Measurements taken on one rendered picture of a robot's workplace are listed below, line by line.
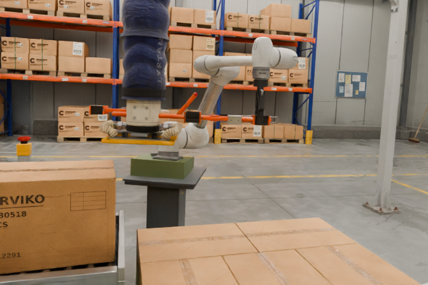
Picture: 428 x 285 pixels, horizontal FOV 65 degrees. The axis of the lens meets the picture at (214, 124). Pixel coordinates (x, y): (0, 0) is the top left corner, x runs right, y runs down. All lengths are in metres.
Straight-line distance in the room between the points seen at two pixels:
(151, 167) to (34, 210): 0.96
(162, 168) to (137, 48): 1.00
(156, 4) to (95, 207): 0.98
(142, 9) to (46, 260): 1.20
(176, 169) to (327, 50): 9.99
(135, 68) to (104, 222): 0.73
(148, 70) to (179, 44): 7.35
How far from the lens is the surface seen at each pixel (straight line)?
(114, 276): 1.58
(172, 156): 2.42
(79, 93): 10.26
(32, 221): 1.68
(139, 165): 2.41
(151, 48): 1.66
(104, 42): 10.27
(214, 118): 1.70
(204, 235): 2.00
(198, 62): 2.17
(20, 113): 10.57
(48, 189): 1.63
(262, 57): 1.71
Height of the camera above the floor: 1.35
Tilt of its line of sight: 5 degrees down
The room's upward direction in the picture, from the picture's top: 2 degrees clockwise
